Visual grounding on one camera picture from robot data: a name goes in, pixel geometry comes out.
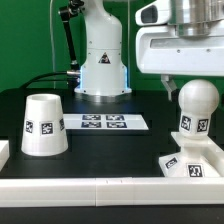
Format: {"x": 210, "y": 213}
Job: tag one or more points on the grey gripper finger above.
{"x": 170, "y": 86}

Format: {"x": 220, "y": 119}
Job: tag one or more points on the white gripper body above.
{"x": 160, "y": 51}

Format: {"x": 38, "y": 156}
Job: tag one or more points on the white lamp bulb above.
{"x": 198, "y": 99}

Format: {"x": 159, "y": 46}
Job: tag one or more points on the white lamp base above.
{"x": 197, "y": 158}

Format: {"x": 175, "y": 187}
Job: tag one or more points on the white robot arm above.
{"x": 103, "y": 75}

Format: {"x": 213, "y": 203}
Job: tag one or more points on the white lamp shade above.
{"x": 44, "y": 132}

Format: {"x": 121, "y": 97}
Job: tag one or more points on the white marker tag plate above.
{"x": 105, "y": 122}

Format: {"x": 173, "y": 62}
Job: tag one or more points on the white left fence block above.
{"x": 4, "y": 152}

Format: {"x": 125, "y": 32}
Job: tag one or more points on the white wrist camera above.
{"x": 156, "y": 13}

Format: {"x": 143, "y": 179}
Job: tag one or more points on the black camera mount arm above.
{"x": 66, "y": 13}

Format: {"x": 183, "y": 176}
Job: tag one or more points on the white front fence rail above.
{"x": 110, "y": 192}

